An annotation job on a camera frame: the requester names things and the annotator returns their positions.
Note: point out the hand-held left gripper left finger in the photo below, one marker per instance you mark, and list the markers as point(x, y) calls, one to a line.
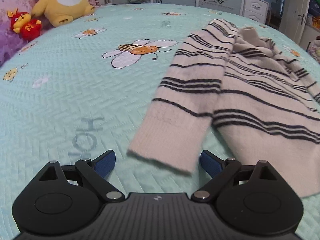
point(105, 163)

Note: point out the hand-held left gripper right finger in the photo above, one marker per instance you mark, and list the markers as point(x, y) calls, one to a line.
point(211, 163)

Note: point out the white black striped knit sweater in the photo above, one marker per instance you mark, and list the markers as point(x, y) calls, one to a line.
point(237, 92)

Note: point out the bee-print quilted bedspread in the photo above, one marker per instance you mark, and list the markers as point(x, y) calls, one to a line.
point(75, 92)

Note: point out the red plush toy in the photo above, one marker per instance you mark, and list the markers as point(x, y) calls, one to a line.
point(27, 26)

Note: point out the white drawer cabinet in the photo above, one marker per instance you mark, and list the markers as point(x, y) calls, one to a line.
point(256, 7)

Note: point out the white door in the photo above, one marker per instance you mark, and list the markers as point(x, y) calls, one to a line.
point(295, 10)

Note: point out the orange packets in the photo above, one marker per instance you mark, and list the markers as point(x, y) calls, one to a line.
point(314, 20)

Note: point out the blue bag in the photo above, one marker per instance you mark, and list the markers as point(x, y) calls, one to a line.
point(315, 2)

